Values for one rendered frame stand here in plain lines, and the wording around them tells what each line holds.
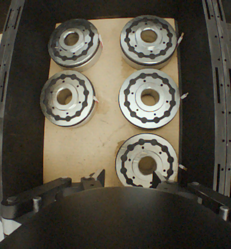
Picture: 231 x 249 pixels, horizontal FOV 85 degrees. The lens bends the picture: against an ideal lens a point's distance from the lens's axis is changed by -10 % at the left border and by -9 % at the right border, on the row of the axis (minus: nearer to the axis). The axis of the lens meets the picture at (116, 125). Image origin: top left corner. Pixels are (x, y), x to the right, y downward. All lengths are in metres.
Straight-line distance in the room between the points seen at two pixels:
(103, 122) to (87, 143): 0.05
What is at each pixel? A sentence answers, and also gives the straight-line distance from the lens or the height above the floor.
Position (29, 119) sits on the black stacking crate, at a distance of 0.27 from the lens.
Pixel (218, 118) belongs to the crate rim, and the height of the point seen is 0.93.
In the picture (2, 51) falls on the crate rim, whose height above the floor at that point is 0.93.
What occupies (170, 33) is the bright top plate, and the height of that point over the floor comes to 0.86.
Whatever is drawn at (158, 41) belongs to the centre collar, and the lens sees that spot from 0.28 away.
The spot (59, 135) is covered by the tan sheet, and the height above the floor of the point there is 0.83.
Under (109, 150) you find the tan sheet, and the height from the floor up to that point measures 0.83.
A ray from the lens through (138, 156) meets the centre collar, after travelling 0.23.
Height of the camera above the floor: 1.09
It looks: 84 degrees down
